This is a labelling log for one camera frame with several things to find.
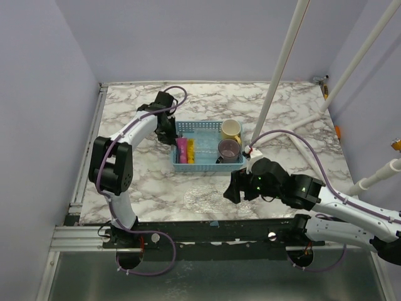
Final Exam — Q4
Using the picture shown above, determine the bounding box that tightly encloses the clear textured glass tray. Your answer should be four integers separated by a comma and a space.
183, 184, 259, 214

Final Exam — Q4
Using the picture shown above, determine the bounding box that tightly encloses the purple grey mug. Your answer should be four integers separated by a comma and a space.
216, 139, 241, 164

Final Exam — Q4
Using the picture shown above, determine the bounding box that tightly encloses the light blue plastic basket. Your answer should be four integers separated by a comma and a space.
170, 120, 244, 172

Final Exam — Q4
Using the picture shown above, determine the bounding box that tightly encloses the yellow ceramic mug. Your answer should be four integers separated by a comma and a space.
221, 119, 242, 145

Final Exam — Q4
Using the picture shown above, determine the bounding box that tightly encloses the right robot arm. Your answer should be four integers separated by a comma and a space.
223, 157, 400, 265

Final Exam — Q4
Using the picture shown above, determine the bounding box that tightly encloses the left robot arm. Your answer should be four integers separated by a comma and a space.
88, 90, 180, 230

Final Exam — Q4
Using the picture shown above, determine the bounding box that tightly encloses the pink toothpaste tube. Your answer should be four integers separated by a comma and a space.
177, 137, 187, 164

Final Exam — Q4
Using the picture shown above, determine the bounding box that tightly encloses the yellow toothpaste tube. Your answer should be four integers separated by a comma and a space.
187, 139, 195, 164

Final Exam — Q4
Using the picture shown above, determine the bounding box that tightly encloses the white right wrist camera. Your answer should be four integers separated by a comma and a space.
242, 145, 264, 174

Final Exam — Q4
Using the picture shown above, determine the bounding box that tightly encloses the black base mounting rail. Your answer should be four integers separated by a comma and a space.
103, 214, 310, 261

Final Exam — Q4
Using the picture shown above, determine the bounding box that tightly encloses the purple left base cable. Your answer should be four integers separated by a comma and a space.
115, 230, 179, 278

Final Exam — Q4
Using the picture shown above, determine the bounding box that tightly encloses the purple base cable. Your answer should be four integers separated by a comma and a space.
293, 244, 348, 273
115, 230, 179, 278

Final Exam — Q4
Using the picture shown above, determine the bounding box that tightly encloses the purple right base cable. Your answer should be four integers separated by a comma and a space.
293, 244, 348, 273

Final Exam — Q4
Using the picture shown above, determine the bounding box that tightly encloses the aluminium table edge rail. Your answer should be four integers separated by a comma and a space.
49, 86, 108, 252

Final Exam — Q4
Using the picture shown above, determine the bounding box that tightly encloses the white pvc pipe frame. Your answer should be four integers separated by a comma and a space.
252, 1, 400, 196

